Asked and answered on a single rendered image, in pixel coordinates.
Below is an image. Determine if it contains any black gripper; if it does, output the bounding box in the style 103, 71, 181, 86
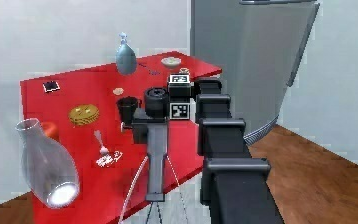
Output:
131, 86, 191, 223

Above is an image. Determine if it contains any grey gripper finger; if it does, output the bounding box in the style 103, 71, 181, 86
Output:
118, 155, 150, 224

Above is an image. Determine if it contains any blue-grey spray bottle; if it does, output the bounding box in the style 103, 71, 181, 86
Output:
115, 31, 138, 76

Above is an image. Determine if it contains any red table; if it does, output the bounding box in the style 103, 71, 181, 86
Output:
19, 50, 223, 224

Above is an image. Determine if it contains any black cup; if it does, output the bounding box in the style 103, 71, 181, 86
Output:
115, 96, 143, 130

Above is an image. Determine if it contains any brown round bread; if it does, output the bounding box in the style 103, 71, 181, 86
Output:
68, 103, 101, 127

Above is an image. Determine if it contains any clear glass vase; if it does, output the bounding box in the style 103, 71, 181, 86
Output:
14, 117, 81, 210

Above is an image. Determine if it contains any blue pen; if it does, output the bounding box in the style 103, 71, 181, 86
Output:
138, 62, 162, 76

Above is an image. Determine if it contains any white bowl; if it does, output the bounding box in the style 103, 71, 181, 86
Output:
160, 56, 183, 70

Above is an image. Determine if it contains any black square item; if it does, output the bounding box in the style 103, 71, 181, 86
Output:
42, 80, 62, 94

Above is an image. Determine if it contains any grey fridge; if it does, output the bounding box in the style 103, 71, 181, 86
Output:
190, 0, 322, 147

